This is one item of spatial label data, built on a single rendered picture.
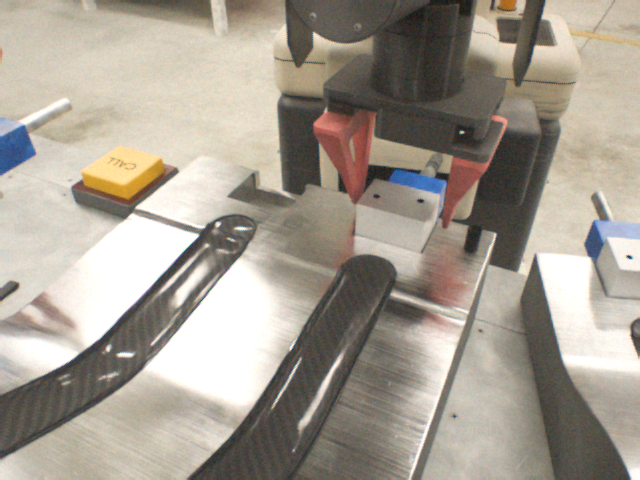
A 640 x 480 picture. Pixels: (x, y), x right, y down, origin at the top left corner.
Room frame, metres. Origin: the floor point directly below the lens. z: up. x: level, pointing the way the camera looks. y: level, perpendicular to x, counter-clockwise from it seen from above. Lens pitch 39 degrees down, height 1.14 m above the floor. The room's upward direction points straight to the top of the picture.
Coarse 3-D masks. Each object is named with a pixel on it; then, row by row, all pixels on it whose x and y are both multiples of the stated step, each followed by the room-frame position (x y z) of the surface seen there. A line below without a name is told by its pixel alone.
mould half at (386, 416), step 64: (192, 192) 0.35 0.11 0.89; (320, 192) 0.35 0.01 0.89; (128, 256) 0.28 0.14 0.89; (256, 256) 0.28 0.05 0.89; (320, 256) 0.28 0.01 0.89; (384, 256) 0.28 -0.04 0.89; (448, 256) 0.28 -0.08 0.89; (64, 320) 0.22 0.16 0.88; (192, 320) 0.22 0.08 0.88; (256, 320) 0.22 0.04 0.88; (384, 320) 0.22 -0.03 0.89; (448, 320) 0.22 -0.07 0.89; (0, 384) 0.16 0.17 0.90; (128, 384) 0.18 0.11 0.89; (192, 384) 0.18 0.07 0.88; (256, 384) 0.18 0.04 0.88; (384, 384) 0.18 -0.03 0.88; (448, 384) 0.20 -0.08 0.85; (64, 448) 0.13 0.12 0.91; (128, 448) 0.13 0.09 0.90; (192, 448) 0.13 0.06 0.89; (320, 448) 0.14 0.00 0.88; (384, 448) 0.14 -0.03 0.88
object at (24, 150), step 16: (48, 112) 0.40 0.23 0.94; (64, 112) 0.41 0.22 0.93; (0, 128) 0.35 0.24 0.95; (16, 128) 0.35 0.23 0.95; (32, 128) 0.38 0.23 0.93; (0, 144) 0.34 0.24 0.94; (16, 144) 0.35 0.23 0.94; (32, 144) 0.36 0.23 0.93; (0, 160) 0.33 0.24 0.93; (16, 160) 0.34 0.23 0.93; (0, 192) 0.32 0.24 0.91
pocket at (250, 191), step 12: (252, 180) 0.38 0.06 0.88; (240, 192) 0.37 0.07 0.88; (252, 192) 0.38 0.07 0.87; (264, 192) 0.38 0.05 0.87; (276, 192) 0.38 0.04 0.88; (288, 192) 0.38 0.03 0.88; (252, 204) 0.38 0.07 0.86; (264, 204) 0.38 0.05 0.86; (276, 204) 0.37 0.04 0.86; (288, 204) 0.37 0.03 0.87
